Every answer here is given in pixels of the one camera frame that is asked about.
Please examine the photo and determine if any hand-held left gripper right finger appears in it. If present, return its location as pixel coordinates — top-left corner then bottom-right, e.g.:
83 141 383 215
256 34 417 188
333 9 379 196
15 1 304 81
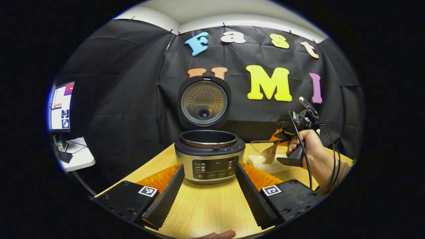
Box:
235 162 327 230

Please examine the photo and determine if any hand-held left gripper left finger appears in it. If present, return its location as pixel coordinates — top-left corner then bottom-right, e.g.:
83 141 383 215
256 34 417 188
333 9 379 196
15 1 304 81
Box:
95 163 185 230

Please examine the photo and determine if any wooden spoon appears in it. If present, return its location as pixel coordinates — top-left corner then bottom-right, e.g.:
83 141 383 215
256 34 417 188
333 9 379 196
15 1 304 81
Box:
261 141 281 165

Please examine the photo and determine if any black and silver rice cooker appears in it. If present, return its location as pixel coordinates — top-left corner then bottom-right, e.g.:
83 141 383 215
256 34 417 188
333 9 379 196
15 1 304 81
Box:
174 76 246 185

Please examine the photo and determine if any clear plastic container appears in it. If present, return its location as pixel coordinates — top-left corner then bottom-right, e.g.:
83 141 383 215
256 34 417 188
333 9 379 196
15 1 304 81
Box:
246 140 293 175

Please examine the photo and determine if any white side table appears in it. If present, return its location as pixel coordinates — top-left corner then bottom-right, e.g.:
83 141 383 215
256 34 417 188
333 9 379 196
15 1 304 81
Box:
55 137 96 172

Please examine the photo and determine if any computer monitor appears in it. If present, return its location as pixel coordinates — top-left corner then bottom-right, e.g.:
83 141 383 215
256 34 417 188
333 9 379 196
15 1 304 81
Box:
50 81 76 132

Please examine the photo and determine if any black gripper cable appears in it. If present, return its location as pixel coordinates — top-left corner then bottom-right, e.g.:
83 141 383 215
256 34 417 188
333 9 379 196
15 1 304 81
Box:
288 111 313 190
320 124 342 195

